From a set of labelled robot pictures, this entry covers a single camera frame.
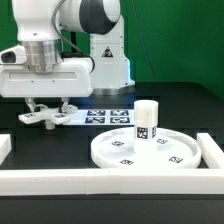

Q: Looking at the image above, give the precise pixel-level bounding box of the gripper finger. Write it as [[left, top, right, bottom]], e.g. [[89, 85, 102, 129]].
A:
[[25, 98, 37, 113], [59, 97, 69, 114]]

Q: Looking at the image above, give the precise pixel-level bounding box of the white left fence block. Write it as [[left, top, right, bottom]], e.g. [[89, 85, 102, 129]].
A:
[[0, 134, 12, 165]]

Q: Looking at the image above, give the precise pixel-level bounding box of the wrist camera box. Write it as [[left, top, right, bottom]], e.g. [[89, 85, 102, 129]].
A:
[[0, 45, 27, 65]]

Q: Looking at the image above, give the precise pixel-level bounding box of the white marker sheet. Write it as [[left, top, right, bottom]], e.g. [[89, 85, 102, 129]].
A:
[[67, 109, 134, 126]]

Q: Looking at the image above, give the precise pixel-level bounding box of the white fence block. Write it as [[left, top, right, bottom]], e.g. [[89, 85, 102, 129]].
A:
[[0, 134, 12, 165], [197, 133, 224, 169]]

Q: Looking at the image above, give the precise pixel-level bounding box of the white round table top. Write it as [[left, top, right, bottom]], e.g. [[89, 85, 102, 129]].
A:
[[91, 127, 201, 170]]

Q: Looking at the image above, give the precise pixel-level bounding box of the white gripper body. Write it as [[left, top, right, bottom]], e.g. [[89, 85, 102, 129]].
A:
[[0, 58, 93, 98]]

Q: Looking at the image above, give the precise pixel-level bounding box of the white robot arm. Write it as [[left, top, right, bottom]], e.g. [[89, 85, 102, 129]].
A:
[[0, 0, 134, 113]]

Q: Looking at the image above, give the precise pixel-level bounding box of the white cross-shaped table base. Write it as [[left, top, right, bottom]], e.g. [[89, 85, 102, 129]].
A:
[[19, 104, 78, 130]]

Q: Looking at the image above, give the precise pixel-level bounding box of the white right fence block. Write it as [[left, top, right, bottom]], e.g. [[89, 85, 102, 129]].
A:
[[197, 133, 224, 169]]

